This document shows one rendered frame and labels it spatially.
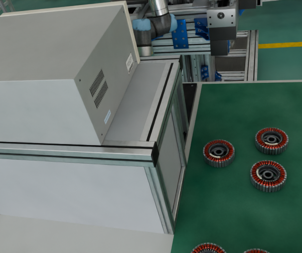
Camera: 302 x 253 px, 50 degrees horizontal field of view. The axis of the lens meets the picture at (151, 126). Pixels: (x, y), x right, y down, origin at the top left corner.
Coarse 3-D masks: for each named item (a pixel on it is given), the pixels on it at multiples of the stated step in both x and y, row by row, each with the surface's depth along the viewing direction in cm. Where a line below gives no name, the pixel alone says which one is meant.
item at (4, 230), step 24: (192, 120) 136; (0, 216) 117; (0, 240) 110; (24, 240) 108; (48, 240) 106; (72, 240) 104; (96, 240) 103; (120, 240) 101; (144, 240) 100; (168, 240) 98
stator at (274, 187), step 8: (256, 168) 107; (264, 168) 108; (272, 168) 107; (280, 168) 105; (256, 176) 105; (264, 176) 105; (272, 176) 105; (280, 176) 103; (256, 184) 104; (264, 184) 102; (272, 184) 101; (280, 184) 101
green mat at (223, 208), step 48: (240, 96) 141; (288, 96) 135; (192, 144) 125; (240, 144) 121; (288, 144) 116; (192, 192) 109; (240, 192) 106; (288, 192) 102; (192, 240) 96; (240, 240) 94; (288, 240) 91
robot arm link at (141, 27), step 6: (132, 24) 132; (138, 24) 129; (144, 24) 129; (138, 30) 130; (144, 30) 130; (150, 30) 133; (138, 36) 130; (144, 36) 130; (150, 36) 133; (138, 42) 131; (144, 42) 131; (150, 42) 133
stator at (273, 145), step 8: (264, 128) 120; (272, 128) 119; (256, 136) 118; (264, 136) 119; (272, 136) 117; (280, 136) 116; (256, 144) 117; (264, 144) 114; (272, 144) 113; (280, 144) 113; (264, 152) 114; (272, 152) 113; (280, 152) 113
